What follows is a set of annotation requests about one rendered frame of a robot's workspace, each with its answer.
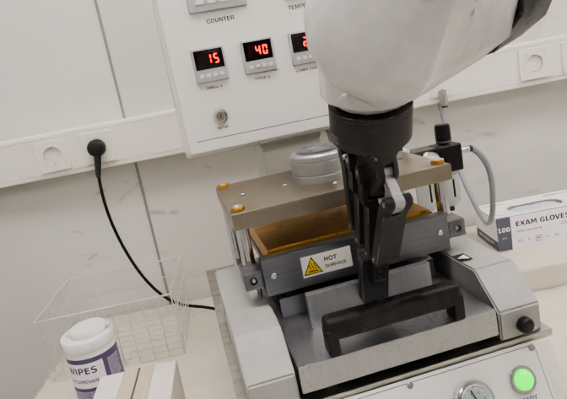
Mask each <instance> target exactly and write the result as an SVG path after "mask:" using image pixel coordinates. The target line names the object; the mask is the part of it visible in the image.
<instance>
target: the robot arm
mask: <svg viewBox="0 0 567 399"><path fill-rule="evenodd" d="M551 2H552V0H306V1H305V10H304V14H303V19H304V25H305V38H306V44H307V49H308V50H309V52H310V54H311V55H312V57H313V58H314V60H315V62H316V64H317V66H318V71H319V84H320V96H321V97H322V98H323V99H324V100H325V101H326V102H327V103H328V113H329V127H330V138H331V140H332V142H333V144H334V145H335V146H336V147H337V151H338V156H339V159H340V163H341V167H342V174H343V186H344V192H345V199H346V205H347V210H348V226H349V228H350V229H351V231H355V242H356V243H357V244H358V245H359V247H357V259H358V282H359V297H360V298H361V299H362V301H363V303H364V304H365V303H368V302H371V301H375V300H378V299H383V298H386V297H388V296H389V262H394V261H397V260H398V259H399V255H400V250H401V246H402V237H403V233H404V228H405V223H406V219H407V214H408V211H409V209H410V208H411V207H412V205H413V197H412V195H411V193H409V192H407V193H403V192H402V193H401V191H400V189H399V186H398V184H397V179H398V177H399V167H398V161H397V154H398V152H399V151H400V150H401V149H402V148H403V147H404V146H405V145H406V144H407V143H408V142H409V141H410V139H411V137H412V135H413V101H414V100H416V99H417V98H419V97H420V96H422V95H424V94H426V93H428V92H429V91H430V90H432V89H434V88H435V87H437V86H439V85H440V84H442V83H444V82H445V81H446V80H448V79H449V78H452V77H453V76H455V75H456V74H458V73H459V72H461V71H462V70H464V69H466V68H467V67H469V66H471V65H473V64H474V63H475V62H477V61H479V60H480V59H482V58H483V57H485V56H486V55H488V54H491V53H494V52H496V51H497V50H499V49H500V48H502V47H504V46H506V45H507V44H509V43H511V42H512V41H513V40H515V39H517V38H518V37H520V36H521V35H523V34H524V33H525V32H527V31H528V30H529V29H530V28H531V27H532V26H533V25H534V24H535V23H537V22H538V21H539V20H540V19H541V18H543V17H544V16H545V15H546V14H547V11H548V8H549V6H550V4H551Z"/></svg>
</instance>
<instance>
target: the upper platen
mask: <svg viewBox="0 0 567 399"><path fill-rule="evenodd" d="M425 214H429V209H428V208H424V207H422V206H420V205H418V204H416V203H413V205H412V207H411V208H410V209H409V211H408V214H407V219H409V218H415V217H418V216H422V215H425ZM249 231H250V235H251V243H252V245H253V247H254V249H255V250H256V253H257V254H258V255H259V256H264V255H267V254H271V253H274V252H278V251H284V250H287V249H291V248H295V247H298V246H302V245H308V244H311V243H315V242H318V241H322V240H328V239H331V238H335V237H338V236H342V235H347V234H351V233H354V232H355V231H351V229H350V228H349V226H348V210H347V205H343V206H340V207H336V208H330V209H327V210H323V211H319V212H315V213H309V214H306V215H302V216H299V217H295V218H288V219H285V220H281V221H278V222H274V223H270V224H264V225H260V226H256V227H253V228H249Z"/></svg>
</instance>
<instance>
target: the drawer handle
mask: <svg viewBox="0 0 567 399"><path fill-rule="evenodd" d="M444 309H447V314H448V315H450V316H451V317H452V318H453V319H455V320H456V321H459V320H461V319H465V318H466V314H465V307H464V300H463V295H462V291H461V287H460V285H459V284H458V283H456V282H455V281H453V280H447V281H444V282H441V283H435V284H432V285H429V286H426V287H422V288H417V289H414V290H411V291H407V292H405V293H401V294H396V295H393V296H390V297H386V298H383V299H378V300H375V301H371V302H368V303H365V304H362V305H356V306H353V307H350V308H347V309H344V310H338V311H335V312H332V313H329V314H325V315H324V316H323V317H322V318H321V323H322V332H323V337H324V342H325V347H326V350H327V351H328V353H329V354H330V356H331V357H335V356H338V355H341V354H342V351H341V346H340V342H339V339H343V338H345V337H351V336H354V335H357V334H360V333H363V332H368V331H371V330H375V329H377V328H381V327H383V326H389V325H392V324H395V323H398V322H401V321H406V320H410V319H413V318H415V317H419V316H422V315H427V314H430V313H433V312H436V311H439V310H444Z"/></svg>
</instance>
